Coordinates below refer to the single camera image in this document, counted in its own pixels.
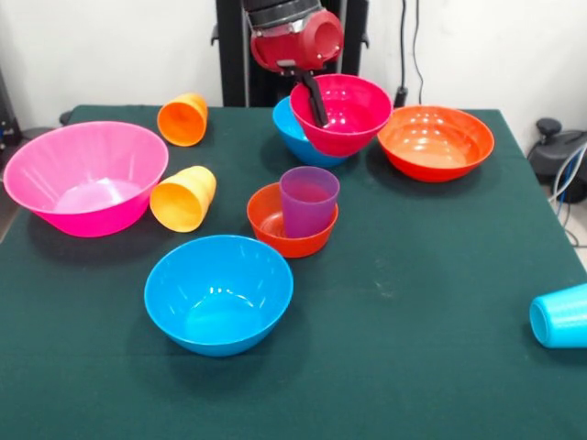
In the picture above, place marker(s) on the yellow cup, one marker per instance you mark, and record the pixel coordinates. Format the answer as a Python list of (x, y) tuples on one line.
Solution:
[(181, 206)]

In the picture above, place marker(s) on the orange cup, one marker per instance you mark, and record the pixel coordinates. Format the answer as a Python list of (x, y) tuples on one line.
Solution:
[(181, 121)]

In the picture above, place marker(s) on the blue bowl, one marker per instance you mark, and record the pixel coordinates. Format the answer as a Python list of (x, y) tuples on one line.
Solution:
[(289, 133), (220, 302)]

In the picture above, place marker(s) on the large orange bowl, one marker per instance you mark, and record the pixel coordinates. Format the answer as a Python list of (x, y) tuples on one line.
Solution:
[(435, 146)]

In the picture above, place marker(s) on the purple cup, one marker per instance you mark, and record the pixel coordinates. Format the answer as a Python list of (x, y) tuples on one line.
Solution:
[(307, 211)]

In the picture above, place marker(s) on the black equipment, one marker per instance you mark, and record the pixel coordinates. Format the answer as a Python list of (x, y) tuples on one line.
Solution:
[(7, 114)]

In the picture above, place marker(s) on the large pink bowl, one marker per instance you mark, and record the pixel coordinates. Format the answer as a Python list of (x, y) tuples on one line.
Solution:
[(82, 183)]

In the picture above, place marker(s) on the small crimson bowl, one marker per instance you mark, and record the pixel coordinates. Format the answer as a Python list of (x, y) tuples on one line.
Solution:
[(353, 119)]

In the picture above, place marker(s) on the dark green table cloth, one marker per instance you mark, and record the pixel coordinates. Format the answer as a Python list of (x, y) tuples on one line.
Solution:
[(114, 389)]

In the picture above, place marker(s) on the light blue cup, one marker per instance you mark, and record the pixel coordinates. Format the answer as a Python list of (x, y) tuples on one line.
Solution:
[(561, 318)]

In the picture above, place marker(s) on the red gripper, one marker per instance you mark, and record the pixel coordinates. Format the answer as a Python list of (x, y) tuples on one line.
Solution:
[(293, 50)]

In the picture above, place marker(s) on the small orange bowl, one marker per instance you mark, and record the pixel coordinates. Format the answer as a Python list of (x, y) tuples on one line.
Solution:
[(270, 220)]

